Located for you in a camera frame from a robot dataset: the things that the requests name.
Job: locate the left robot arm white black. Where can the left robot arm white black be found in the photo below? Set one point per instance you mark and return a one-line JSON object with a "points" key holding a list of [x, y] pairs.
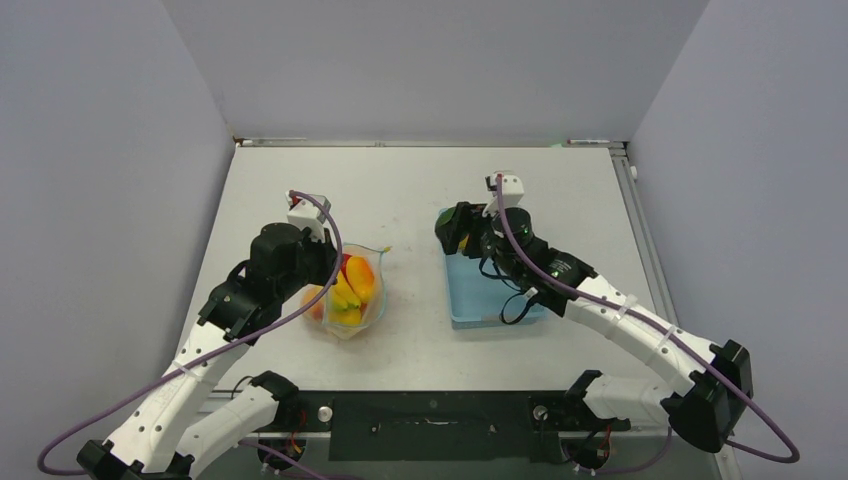
{"points": [[153, 442]]}

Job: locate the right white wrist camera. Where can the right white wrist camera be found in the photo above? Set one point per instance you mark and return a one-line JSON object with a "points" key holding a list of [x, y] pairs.
{"points": [[506, 188]]}

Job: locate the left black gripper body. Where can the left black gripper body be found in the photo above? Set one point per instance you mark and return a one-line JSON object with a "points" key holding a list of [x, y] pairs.
{"points": [[313, 264]]}

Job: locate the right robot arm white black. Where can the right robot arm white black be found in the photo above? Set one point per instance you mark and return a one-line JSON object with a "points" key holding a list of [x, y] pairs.
{"points": [[702, 388]]}

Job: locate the clear zip top bag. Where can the clear zip top bag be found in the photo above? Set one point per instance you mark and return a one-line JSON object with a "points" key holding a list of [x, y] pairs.
{"points": [[317, 314]]}

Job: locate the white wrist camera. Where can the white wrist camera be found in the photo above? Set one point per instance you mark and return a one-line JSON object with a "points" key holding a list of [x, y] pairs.
{"points": [[506, 188], [305, 215]]}

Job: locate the orange yellow mango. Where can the orange yellow mango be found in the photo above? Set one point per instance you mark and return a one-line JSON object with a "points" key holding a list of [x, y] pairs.
{"points": [[361, 278]]}

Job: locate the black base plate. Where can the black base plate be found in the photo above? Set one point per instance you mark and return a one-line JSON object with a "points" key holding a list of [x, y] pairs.
{"points": [[441, 425]]}

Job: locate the aluminium rail frame right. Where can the aluminium rail frame right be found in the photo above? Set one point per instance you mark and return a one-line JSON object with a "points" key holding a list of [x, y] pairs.
{"points": [[646, 232]]}

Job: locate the blue plastic basket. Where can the blue plastic basket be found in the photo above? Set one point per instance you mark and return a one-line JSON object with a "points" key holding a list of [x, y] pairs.
{"points": [[477, 302]]}

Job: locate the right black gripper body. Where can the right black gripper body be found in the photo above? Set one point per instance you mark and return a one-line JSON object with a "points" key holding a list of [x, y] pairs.
{"points": [[506, 263]]}

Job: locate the yellow banana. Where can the yellow banana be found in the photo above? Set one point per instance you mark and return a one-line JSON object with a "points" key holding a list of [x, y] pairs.
{"points": [[341, 295]]}

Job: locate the green avocado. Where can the green avocado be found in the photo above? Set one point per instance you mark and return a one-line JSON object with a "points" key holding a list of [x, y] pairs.
{"points": [[445, 226]]}

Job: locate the marker pen on edge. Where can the marker pen on edge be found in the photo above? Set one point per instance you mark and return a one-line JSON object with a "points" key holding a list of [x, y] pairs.
{"points": [[589, 142]]}

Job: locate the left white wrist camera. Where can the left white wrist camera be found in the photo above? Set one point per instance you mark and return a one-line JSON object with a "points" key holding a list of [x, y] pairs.
{"points": [[305, 215]]}

